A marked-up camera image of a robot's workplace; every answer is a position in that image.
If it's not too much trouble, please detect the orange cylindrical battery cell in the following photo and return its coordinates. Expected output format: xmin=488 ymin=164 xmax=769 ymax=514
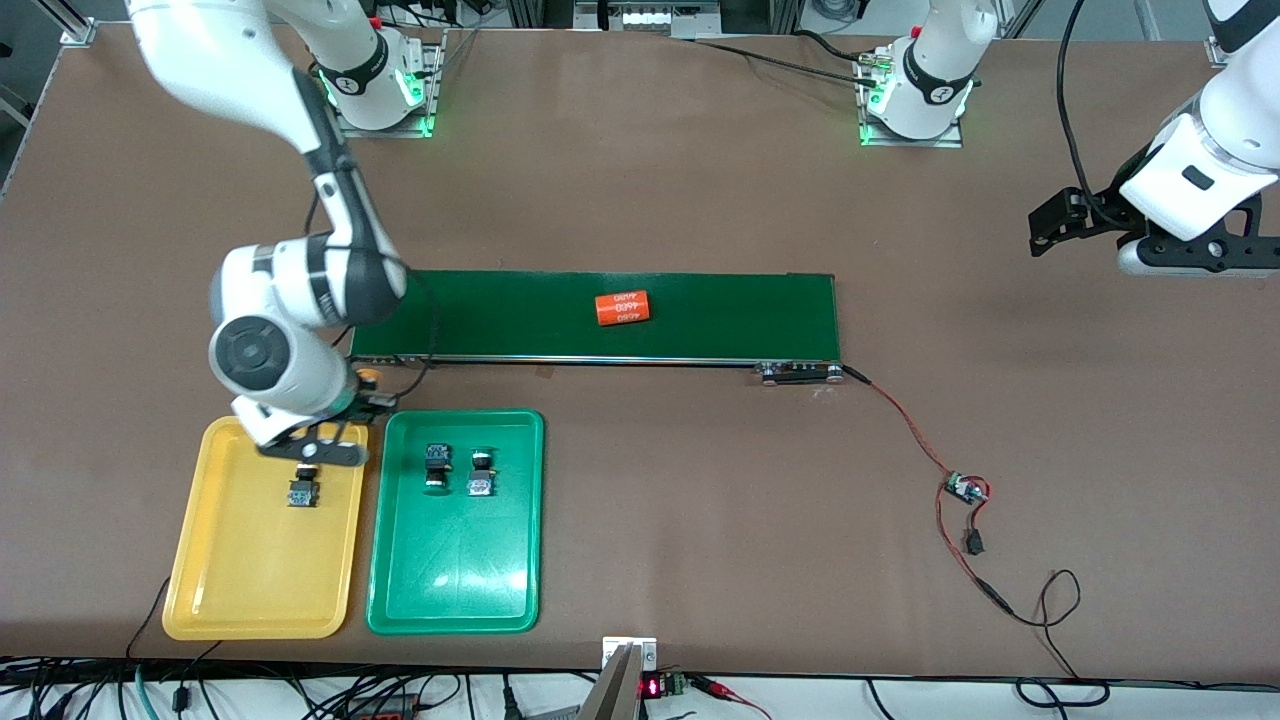
xmin=593 ymin=289 xmax=654 ymax=329

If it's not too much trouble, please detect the grey metal camera bracket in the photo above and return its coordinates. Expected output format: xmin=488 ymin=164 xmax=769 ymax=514
xmin=577 ymin=635 xmax=660 ymax=720

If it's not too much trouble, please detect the yellow plastic tray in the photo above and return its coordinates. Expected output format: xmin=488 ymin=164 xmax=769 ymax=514
xmin=161 ymin=414 xmax=370 ymax=642

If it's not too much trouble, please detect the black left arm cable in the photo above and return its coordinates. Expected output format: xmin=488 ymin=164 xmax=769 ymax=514
xmin=1055 ymin=0 xmax=1137 ymax=227

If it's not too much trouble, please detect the black table cable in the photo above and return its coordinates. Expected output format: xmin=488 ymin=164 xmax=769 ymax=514
xmin=690 ymin=28 xmax=881 ymax=89

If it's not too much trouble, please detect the green belt conveyor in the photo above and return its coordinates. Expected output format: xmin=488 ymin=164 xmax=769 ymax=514
xmin=346 ymin=267 xmax=847 ymax=387

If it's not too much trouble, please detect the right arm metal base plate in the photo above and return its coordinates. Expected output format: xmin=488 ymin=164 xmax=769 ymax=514
xmin=330 ymin=28 xmax=447 ymax=139

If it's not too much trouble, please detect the looped black cable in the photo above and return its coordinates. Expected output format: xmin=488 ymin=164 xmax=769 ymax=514
xmin=1015 ymin=678 xmax=1111 ymax=709

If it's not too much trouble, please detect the thin black cable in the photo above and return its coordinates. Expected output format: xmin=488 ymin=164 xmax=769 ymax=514
xmin=124 ymin=576 xmax=173 ymax=663

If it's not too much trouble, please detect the red clip lead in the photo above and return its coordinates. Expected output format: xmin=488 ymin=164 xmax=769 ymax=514
xmin=690 ymin=674 xmax=773 ymax=720

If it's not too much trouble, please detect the metal frame with white strip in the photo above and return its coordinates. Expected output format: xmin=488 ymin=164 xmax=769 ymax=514
xmin=505 ymin=0 xmax=803 ymax=41

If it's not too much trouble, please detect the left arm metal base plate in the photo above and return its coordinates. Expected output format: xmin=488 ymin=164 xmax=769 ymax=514
xmin=855 ymin=45 xmax=966 ymax=149

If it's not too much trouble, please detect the red and black wire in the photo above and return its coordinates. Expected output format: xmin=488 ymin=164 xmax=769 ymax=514
xmin=840 ymin=364 xmax=1083 ymax=681

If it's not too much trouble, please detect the green plastic tray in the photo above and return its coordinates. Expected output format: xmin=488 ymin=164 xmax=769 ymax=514
xmin=366 ymin=408 xmax=546 ymax=637

